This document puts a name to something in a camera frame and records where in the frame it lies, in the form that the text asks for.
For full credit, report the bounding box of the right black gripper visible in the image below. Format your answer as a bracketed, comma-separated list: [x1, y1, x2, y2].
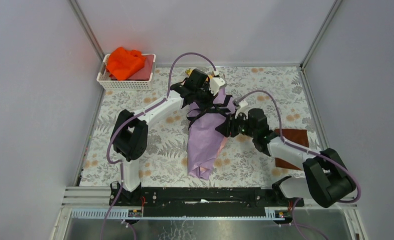
[215, 110, 257, 139]

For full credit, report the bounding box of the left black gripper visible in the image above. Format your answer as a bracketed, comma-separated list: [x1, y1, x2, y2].
[192, 82, 217, 112]

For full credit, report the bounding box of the yellow fake flower bunch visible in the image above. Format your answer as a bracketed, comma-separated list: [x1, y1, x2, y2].
[185, 68, 213, 82]

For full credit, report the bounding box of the black strap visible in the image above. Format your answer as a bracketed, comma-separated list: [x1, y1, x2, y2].
[186, 94, 237, 130]

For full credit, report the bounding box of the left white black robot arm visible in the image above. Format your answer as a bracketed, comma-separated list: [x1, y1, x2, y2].
[108, 69, 225, 206]

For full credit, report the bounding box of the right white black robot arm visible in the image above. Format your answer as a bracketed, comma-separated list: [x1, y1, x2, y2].
[216, 108, 357, 208]

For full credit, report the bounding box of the floral patterned table mat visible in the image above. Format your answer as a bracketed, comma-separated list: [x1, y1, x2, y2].
[79, 66, 321, 187]

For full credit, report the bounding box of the dark red folded paper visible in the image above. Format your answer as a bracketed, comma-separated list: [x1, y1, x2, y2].
[128, 54, 156, 81]

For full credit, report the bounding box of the brown leather pad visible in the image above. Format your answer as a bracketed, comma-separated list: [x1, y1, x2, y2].
[275, 128, 309, 174]

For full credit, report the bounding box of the orange cloth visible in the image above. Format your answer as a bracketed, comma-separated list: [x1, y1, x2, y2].
[106, 47, 146, 81]

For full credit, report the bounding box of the white plastic basket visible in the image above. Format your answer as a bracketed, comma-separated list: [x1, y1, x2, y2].
[96, 53, 156, 91]

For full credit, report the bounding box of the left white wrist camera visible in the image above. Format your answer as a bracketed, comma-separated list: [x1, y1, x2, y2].
[209, 70, 227, 96]

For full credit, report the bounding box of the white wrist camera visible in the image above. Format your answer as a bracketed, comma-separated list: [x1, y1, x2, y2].
[209, 70, 227, 96]
[234, 99, 249, 117]

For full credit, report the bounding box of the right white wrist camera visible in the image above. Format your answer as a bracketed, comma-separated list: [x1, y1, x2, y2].
[234, 99, 249, 117]

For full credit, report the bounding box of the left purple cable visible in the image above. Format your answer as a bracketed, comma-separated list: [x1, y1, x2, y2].
[99, 52, 219, 240]

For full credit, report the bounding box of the purple cable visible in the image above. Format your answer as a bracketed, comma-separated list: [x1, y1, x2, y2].
[235, 90, 362, 240]
[99, 52, 219, 240]

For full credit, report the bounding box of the black mounting base rail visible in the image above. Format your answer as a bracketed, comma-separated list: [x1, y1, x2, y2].
[109, 186, 296, 218]

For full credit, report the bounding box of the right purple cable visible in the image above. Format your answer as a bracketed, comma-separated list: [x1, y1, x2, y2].
[235, 90, 362, 240]

